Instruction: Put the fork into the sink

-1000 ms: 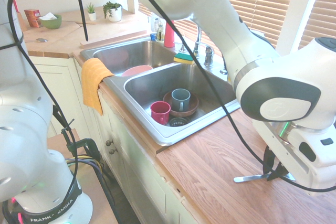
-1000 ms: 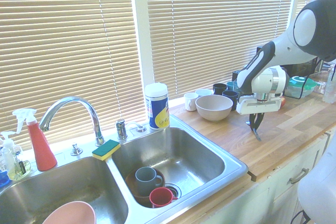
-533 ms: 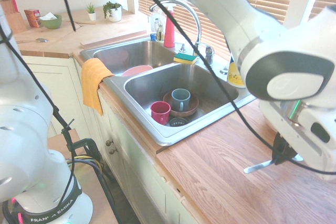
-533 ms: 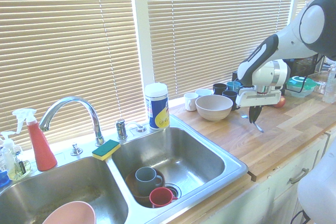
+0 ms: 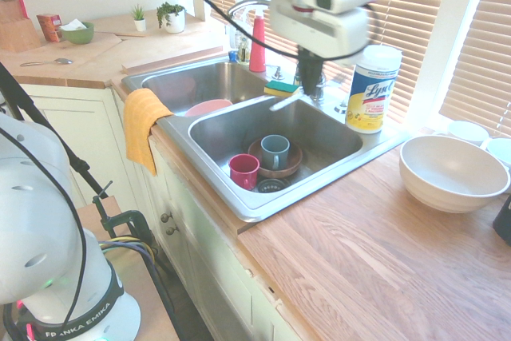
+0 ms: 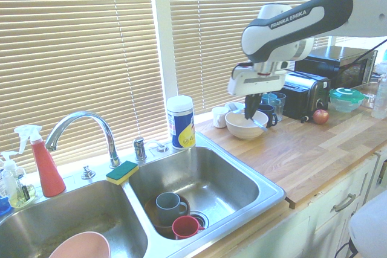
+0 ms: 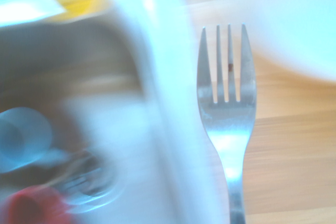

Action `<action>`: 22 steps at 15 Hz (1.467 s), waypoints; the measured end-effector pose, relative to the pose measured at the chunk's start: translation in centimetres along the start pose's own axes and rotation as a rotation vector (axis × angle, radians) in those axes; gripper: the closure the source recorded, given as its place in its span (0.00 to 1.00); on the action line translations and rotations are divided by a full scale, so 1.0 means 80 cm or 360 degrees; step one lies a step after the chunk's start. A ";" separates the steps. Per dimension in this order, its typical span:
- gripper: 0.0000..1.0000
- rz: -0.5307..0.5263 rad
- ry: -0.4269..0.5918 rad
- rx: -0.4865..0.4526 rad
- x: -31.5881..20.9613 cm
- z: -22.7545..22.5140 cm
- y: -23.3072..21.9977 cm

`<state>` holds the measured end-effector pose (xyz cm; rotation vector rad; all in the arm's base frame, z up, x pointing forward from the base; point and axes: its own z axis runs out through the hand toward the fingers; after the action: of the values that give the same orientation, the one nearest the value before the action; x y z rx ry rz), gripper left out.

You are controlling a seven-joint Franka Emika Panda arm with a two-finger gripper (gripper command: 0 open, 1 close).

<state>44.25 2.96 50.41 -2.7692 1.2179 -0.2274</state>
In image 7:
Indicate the pale blue ceramic mug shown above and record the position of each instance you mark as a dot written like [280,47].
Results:
[18,137]

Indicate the brown wooden bowl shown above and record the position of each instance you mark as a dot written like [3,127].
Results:
[39,51]

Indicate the silver metal fork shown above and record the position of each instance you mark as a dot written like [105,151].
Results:
[228,119]

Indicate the red ceramic mug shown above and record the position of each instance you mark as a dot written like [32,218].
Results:
[31,205]

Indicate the white ceramic plate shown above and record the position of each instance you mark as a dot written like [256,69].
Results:
[294,19]

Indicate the stainless steel kitchen sink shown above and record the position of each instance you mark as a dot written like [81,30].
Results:
[162,90]

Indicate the round metal drain strainer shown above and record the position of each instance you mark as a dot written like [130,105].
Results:
[86,182]

